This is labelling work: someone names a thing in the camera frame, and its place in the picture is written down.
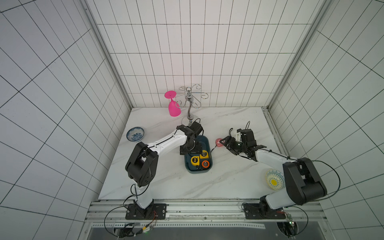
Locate pink tape measure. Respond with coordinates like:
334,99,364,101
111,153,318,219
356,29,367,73
211,138,224,151

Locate teal plastic storage box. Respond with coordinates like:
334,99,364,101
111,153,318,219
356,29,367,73
184,136,213,174

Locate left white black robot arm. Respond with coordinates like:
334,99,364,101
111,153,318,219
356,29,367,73
125,122,203,210

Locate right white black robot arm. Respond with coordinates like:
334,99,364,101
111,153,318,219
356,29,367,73
220,129,328,211

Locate orange black tape measure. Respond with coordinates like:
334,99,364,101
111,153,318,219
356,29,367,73
201,160,210,169

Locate pink plastic wine glass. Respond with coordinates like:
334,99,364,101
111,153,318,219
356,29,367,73
165,91,181,117

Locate chrome glass holder stand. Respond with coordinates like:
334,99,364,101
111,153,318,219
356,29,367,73
176,84,209,126

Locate yellow patterned plate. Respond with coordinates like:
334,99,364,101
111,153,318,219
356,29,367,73
265,169,286,191

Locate blue white ceramic bowl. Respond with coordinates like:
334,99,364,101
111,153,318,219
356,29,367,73
126,127,145,142

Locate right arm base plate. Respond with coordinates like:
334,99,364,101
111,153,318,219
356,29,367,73
242,203,286,220

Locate aluminium mounting rail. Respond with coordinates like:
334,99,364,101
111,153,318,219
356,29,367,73
85,199,326,232

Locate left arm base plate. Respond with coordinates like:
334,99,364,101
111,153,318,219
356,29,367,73
125,203,167,220

